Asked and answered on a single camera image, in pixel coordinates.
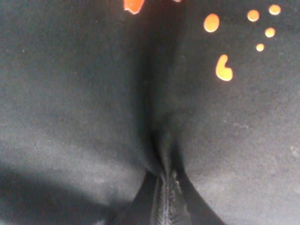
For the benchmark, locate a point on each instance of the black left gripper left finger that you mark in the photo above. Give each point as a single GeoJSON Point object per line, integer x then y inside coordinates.
{"type": "Point", "coordinates": [140, 211]}

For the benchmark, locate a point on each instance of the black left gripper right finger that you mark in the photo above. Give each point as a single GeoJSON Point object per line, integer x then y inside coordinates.
{"type": "Point", "coordinates": [199, 211]}

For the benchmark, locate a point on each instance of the black printed t-shirt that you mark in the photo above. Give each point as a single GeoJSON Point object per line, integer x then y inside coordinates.
{"type": "Point", "coordinates": [92, 97]}

